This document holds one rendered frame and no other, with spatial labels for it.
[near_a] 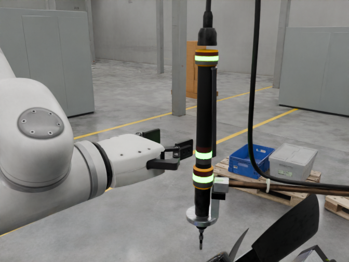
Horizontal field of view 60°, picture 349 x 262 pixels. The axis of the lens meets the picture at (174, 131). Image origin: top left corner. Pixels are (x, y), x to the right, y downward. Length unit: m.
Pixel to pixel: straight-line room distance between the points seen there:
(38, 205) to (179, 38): 6.42
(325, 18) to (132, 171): 12.98
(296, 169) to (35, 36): 5.28
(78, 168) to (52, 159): 0.08
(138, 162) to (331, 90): 7.55
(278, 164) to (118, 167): 3.30
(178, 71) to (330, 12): 7.83
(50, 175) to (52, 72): 6.55
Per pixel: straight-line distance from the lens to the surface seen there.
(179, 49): 6.73
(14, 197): 0.39
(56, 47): 6.91
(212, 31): 0.58
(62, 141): 0.34
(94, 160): 0.42
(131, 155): 0.45
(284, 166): 3.66
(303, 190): 0.68
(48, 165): 0.35
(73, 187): 0.41
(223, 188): 0.66
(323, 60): 7.91
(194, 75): 9.02
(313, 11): 13.47
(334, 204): 3.74
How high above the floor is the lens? 1.84
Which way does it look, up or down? 18 degrees down
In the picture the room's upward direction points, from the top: straight up
